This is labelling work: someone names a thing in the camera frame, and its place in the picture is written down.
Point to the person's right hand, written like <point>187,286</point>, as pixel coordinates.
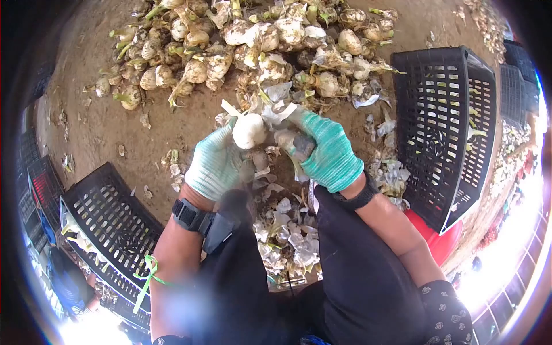
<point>332,151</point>

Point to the person's left hand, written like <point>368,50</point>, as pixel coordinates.
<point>213,161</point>

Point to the person's left thumb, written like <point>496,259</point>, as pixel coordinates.
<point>230,126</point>

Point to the person's right thumb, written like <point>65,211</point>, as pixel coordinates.
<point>290,140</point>

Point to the person's left fingers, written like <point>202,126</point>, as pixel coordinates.
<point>252,166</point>

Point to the person's right index finger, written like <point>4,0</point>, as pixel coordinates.
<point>304,116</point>

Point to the white peeled onion bulb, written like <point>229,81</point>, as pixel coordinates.
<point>249,130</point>

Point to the pile of white onion peels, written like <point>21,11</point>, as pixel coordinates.
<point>293,220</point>

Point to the black wrist band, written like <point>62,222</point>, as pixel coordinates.
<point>358,197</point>
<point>202,222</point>

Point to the pile of unpeeled onion bulbs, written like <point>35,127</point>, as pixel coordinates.
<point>254,47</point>

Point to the person's legs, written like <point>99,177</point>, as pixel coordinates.
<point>310,276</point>

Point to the black plastic crate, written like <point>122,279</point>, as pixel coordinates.
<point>112,237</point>
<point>444,133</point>

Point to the red plastic stool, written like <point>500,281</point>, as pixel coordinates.
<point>435,239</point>

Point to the stack of black plastic crates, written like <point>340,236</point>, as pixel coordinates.
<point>36,189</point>
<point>519,84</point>

